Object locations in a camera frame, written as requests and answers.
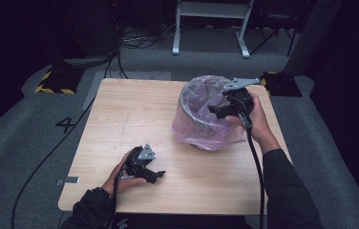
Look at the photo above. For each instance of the grey tape strip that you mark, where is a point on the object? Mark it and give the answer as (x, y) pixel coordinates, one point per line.
(69, 180)

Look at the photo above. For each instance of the person's black clothing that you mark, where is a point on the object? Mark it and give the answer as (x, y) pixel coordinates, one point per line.
(184, 222)

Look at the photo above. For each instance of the pink plastic bag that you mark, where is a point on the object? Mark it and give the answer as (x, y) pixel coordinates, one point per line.
(200, 133)

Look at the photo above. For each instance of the black yellow striped base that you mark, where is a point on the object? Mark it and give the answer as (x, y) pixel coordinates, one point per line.
(60, 81)
(282, 85)

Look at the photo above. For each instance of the white metal stand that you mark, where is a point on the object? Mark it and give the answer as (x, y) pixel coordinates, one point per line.
(211, 9)

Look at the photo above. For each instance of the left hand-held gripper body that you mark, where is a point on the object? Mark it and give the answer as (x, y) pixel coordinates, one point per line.
(141, 157)

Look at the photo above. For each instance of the black tripod stand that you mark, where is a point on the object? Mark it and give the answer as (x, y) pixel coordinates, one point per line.
(274, 35)

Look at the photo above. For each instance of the person's left hand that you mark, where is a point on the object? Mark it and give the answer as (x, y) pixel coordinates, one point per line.
(120, 186)

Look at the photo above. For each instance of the grey pillar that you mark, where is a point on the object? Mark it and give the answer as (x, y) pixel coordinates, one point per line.
(311, 35)

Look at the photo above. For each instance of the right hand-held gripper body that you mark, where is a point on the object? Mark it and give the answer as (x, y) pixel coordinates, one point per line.
(241, 100)

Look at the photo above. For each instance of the person's right hand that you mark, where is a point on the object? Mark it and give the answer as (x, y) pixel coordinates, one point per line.
(258, 122)

